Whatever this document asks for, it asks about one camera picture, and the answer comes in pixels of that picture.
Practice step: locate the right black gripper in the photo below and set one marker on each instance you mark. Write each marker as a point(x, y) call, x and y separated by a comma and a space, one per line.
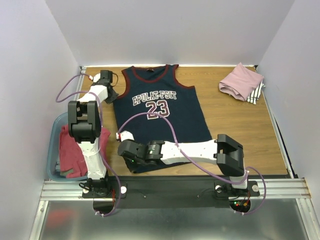
point(125, 152)

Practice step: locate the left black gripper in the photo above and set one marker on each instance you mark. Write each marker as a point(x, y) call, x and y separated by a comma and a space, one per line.
point(109, 101)

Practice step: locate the navy basketball tank top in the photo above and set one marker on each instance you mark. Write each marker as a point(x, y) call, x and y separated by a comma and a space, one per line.
point(155, 105)

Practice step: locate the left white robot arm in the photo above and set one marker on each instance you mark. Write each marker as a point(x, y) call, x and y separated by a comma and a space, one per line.
point(85, 125)

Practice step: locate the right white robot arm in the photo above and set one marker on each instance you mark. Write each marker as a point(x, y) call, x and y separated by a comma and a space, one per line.
point(224, 151)

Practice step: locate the maroon red tank top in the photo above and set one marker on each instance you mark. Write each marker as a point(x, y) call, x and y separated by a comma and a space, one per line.
point(72, 161)

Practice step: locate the folded pink tank top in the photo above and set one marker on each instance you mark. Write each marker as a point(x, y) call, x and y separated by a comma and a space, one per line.
point(240, 83)

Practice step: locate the striped white folded tank top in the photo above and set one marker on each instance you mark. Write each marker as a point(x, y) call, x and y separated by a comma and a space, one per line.
point(255, 94)

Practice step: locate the blue plastic bin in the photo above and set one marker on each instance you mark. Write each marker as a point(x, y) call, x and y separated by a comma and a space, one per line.
point(53, 159)

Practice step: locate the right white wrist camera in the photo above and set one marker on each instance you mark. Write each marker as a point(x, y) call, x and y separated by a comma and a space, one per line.
point(124, 135)

